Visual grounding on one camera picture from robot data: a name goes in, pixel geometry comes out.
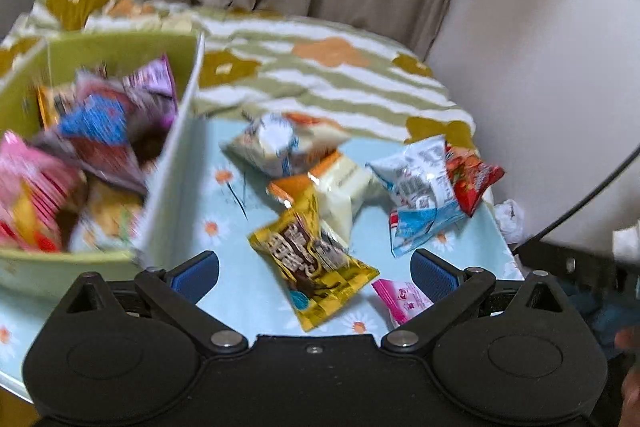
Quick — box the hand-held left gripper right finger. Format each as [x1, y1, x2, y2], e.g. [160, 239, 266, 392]
[381, 249, 577, 356]

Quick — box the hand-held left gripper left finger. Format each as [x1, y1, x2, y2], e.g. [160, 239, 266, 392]
[54, 251, 249, 356]

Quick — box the silver potato chip packet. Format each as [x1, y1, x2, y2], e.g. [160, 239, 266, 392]
[75, 184, 147, 253]

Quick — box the yellow and brown snack packet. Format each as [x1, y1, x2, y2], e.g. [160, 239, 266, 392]
[248, 197, 381, 333]

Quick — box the large purple snack packet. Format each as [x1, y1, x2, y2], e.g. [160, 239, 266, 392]
[125, 54, 179, 128]

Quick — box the green cardboard box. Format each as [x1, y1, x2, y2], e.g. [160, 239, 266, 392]
[0, 32, 207, 305]

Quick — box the person's right hand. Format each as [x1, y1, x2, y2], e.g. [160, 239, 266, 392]
[614, 326, 640, 427]

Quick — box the light pink snack packet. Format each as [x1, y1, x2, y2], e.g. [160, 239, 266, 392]
[372, 279, 433, 328]

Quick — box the white hoodie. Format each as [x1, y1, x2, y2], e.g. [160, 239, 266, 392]
[612, 221, 640, 265]

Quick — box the teal garment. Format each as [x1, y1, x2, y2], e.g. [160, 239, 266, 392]
[575, 287, 626, 348]

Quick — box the light blue daisy tablecloth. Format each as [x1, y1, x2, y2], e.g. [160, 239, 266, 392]
[0, 114, 526, 403]

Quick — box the white and blue snack packet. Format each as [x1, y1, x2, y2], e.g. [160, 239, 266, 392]
[367, 134, 468, 258]

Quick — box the white plastic bag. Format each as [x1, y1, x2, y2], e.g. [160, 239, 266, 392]
[492, 199, 526, 248]

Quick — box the red snack packet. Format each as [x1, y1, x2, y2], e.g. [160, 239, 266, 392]
[445, 144, 506, 218]

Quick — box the orange and cream snack packet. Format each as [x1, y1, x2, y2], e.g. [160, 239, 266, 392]
[267, 152, 376, 248]

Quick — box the white and orange snack packet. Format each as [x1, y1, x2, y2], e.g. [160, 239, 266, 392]
[222, 111, 351, 178]

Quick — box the floral striped blanket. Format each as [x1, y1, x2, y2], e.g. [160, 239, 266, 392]
[0, 0, 478, 152]

